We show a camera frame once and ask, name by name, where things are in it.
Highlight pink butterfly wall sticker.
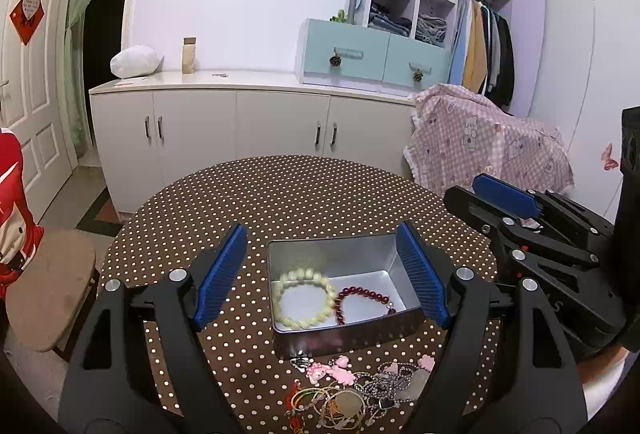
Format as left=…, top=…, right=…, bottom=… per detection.
left=600, top=143, right=622, bottom=171

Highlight dark red bead bracelet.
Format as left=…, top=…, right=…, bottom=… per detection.
left=332, top=285, right=398, bottom=326

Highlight rectangular metal tin box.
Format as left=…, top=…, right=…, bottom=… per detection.
left=266, top=233, right=423, bottom=361

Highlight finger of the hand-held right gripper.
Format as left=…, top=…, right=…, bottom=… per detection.
left=472, top=173, right=614, bottom=240
left=444, top=185, right=599, bottom=268

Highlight wooden chair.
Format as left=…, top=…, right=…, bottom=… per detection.
left=5, top=229, right=99, bottom=361

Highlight red cord bracelet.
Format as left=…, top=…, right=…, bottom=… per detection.
left=284, top=380, right=307, bottom=432

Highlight white panel door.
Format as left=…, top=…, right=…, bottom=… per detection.
left=0, top=0, right=79, bottom=210

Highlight red diamond door ornament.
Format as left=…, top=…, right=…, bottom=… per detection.
left=9, top=0, right=46, bottom=46

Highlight small beige box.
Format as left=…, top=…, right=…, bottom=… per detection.
left=181, top=37, right=197, bottom=75

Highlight pink checked cartoon blanket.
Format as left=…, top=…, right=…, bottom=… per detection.
left=404, top=84, right=576, bottom=196

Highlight thin gold bangles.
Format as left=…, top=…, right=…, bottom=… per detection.
left=290, top=384, right=372, bottom=431

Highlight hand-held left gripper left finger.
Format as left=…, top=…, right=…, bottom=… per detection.
left=57, top=223, right=249, bottom=434

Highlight cream bead bracelet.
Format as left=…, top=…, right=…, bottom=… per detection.
left=272, top=267, right=338, bottom=332

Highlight row of hanging clothes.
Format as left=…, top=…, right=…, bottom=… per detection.
left=448, top=0, right=516, bottom=111

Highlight light blue drawer unit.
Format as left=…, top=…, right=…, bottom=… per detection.
left=295, top=18, right=453, bottom=96

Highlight lilac wardrobe door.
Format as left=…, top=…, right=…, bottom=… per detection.
left=509, top=0, right=546, bottom=118

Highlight folded blue jeans stack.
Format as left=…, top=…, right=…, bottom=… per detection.
left=369, top=3, right=415, bottom=37

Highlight red and white jacket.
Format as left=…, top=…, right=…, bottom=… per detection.
left=0, top=128, right=45, bottom=300

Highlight folded grey jeans stack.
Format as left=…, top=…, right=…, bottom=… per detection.
left=416, top=14, right=447, bottom=46

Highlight pink bear charm keychain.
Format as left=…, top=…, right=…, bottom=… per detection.
left=306, top=360, right=335, bottom=387

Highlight green sheer curtain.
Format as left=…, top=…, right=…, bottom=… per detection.
left=64, top=0, right=143, bottom=156

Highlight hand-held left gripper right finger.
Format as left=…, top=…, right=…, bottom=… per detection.
left=396, top=220, right=589, bottom=434

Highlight white plastic bag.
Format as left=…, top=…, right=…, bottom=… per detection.
left=110, top=45, right=164, bottom=79

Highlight white sideboard cabinet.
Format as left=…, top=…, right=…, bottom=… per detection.
left=89, top=70, right=419, bottom=226

